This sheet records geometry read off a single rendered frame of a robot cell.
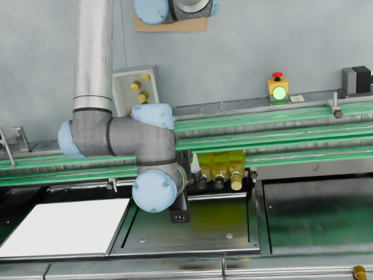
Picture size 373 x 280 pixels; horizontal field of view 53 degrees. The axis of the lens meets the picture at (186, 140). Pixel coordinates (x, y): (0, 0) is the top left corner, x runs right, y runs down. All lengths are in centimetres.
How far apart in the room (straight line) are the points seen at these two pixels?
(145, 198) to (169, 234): 62
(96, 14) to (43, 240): 89
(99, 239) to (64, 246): 12
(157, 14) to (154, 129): 61
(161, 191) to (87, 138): 17
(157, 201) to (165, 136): 11
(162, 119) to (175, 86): 88
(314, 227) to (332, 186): 26
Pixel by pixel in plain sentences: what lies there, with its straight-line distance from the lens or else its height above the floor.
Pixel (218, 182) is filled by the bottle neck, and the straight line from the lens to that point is 125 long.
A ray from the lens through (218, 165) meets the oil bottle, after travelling 131.
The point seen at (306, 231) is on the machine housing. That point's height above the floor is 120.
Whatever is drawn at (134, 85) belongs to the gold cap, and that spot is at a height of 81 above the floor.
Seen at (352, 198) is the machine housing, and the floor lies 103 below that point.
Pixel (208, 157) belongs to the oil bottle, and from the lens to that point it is 137.
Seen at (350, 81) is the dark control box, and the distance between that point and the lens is 149.
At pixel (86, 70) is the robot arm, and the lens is 75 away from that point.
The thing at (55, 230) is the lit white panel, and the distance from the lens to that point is 148.
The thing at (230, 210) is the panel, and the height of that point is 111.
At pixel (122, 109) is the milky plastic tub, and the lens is 155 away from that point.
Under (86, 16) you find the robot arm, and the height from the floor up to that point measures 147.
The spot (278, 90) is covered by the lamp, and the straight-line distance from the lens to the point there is 143.
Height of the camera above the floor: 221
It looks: 65 degrees down
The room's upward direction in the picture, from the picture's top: 164 degrees counter-clockwise
